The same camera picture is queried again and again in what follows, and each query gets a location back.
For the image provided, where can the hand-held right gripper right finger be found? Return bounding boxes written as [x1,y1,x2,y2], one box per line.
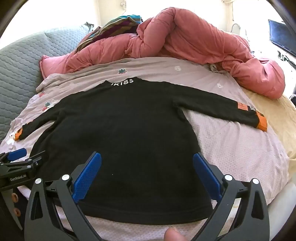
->
[193,152,270,241]

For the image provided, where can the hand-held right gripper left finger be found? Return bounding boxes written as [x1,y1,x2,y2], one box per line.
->
[24,152,102,241]

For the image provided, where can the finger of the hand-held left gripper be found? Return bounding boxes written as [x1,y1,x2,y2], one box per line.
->
[23,150,47,163]
[0,148,27,164]

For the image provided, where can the black sweater with orange cuffs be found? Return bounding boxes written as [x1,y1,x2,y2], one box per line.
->
[15,77,268,225]

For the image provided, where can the person's right hand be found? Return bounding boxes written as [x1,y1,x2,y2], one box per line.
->
[164,227,189,241]

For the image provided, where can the dark buttoned clothing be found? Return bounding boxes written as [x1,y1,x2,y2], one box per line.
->
[0,185,30,232]

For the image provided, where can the pale pink printed bedsheet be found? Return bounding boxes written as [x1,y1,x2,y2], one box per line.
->
[0,57,290,241]

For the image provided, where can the white mattress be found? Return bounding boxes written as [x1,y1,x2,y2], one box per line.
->
[266,158,296,241]

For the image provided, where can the grey quilted headboard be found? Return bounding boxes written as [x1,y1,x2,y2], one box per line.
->
[0,25,89,142]

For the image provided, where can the cream blanket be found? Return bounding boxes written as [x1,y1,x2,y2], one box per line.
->
[243,88,296,160]

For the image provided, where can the pink duvet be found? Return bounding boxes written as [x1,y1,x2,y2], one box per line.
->
[39,7,285,100]

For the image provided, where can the striped cloth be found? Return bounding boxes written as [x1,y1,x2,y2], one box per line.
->
[76,14,144,52]

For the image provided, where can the black monitor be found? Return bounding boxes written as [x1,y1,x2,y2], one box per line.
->
[268,20,296,57]

